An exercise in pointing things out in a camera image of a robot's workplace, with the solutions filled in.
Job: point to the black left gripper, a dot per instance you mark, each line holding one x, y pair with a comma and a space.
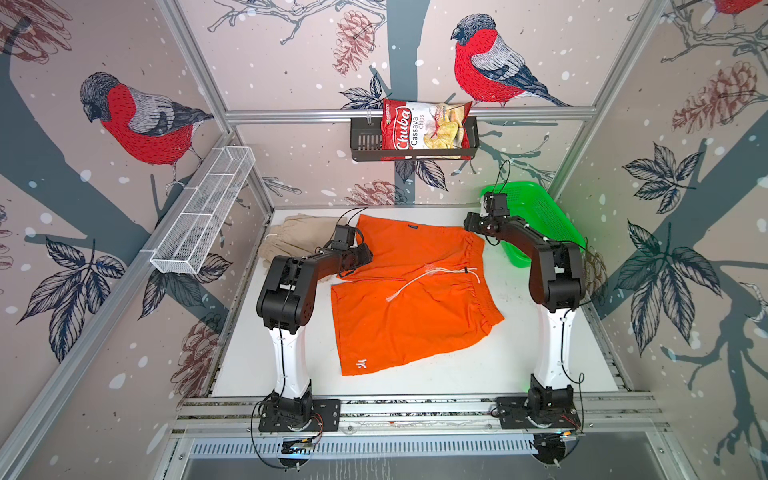
365, 255

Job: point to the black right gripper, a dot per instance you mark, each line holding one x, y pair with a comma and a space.
469, 221

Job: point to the beige shorts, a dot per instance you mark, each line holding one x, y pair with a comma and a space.
298, 236

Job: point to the orange shorts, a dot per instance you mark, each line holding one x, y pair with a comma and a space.
423, 294

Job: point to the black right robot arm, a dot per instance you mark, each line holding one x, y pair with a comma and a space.
556, 286

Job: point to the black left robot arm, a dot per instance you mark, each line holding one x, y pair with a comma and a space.
286, 304

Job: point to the green plastic basket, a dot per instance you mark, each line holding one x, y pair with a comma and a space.
532, 202

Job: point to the red cassava chips bag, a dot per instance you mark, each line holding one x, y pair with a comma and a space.
407, 126

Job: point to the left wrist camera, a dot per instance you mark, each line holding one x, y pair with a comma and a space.
343, 238

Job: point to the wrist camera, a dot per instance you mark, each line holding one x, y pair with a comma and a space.
495, 205
343, 238

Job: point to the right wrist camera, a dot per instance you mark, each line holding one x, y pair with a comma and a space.
495, 205

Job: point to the right aluminium corner post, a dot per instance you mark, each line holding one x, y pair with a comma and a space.
643, 26

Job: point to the black wall basket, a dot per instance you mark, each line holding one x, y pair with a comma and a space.
366, 144

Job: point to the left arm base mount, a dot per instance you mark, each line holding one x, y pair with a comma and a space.
280, 414

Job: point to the white wire mesh shelf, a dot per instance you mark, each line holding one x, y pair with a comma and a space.
191, 236

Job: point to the horizontal aluminium frame bar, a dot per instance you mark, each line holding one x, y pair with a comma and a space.
579, 113

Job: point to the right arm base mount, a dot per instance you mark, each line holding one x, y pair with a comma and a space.
542, 407

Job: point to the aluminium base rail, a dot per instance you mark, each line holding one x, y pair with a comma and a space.
411, 426

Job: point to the aluminium frame corner post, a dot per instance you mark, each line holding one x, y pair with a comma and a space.
216, 102

